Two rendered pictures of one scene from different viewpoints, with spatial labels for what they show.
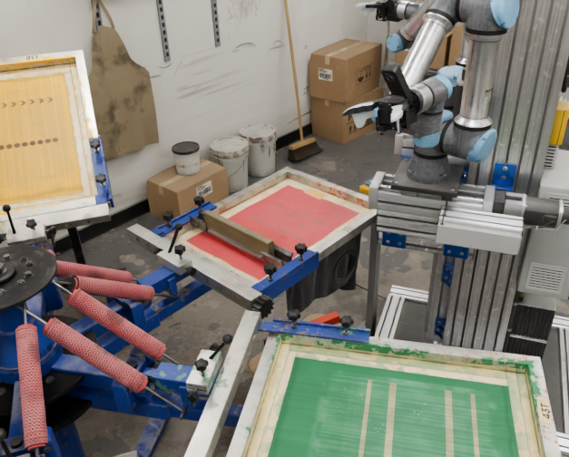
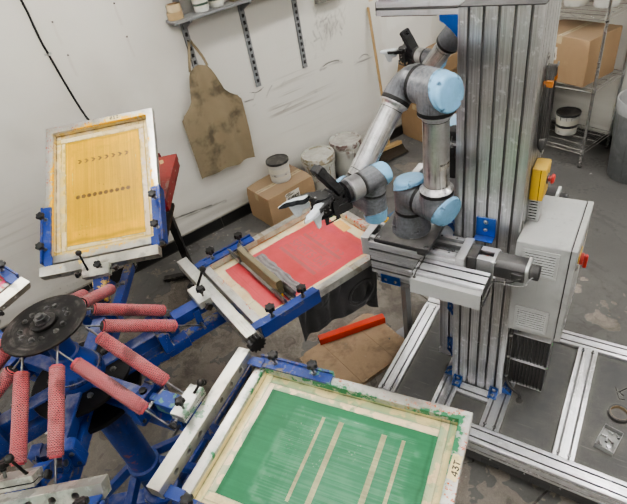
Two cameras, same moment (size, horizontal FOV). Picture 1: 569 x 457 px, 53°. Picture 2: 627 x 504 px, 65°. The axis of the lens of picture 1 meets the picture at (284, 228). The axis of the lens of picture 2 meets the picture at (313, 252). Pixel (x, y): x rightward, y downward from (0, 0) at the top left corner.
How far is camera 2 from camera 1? 0.68 m
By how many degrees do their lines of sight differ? 15
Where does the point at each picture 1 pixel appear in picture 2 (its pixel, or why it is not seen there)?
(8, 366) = not seen: hidden behind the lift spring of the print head
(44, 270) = (75, 320)
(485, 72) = (437, 150)
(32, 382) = (54, 409)
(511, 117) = (486, 178)
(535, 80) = (505, 145)
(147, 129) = (244, 146)
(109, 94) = (208, 121)
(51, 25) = (154, 70)
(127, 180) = (231, 189)
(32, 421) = (51, 439)
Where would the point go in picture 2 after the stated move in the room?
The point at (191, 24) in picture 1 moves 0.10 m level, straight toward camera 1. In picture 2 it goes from (279, 51) to (278, 55)
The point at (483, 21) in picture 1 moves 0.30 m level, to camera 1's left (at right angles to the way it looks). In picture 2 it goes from (425, 107) to (327, 115)
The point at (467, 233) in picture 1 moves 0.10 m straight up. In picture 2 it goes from (435, 287) to (434, 267)
